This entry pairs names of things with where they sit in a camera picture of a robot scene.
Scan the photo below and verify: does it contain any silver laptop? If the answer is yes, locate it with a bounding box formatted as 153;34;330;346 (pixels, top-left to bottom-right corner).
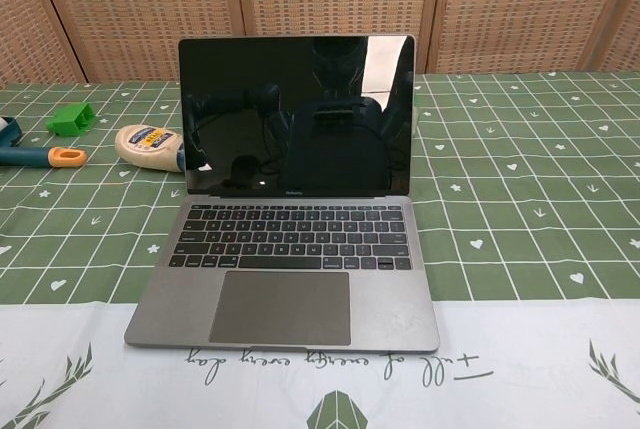
123;34;441;350

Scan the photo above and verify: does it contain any green checked tablecloth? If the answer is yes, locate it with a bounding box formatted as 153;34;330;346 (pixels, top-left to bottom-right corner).
0;70;640;429

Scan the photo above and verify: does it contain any mayonnaise squeeze bottle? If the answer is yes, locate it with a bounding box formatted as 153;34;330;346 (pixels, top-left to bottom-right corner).
114;124;187;173

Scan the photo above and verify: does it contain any green plastic block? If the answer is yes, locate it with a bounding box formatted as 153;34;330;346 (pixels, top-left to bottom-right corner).
45;103;96;137

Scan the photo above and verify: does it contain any teal lint roller orange handle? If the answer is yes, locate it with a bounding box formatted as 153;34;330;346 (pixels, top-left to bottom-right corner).
0;116;89;169

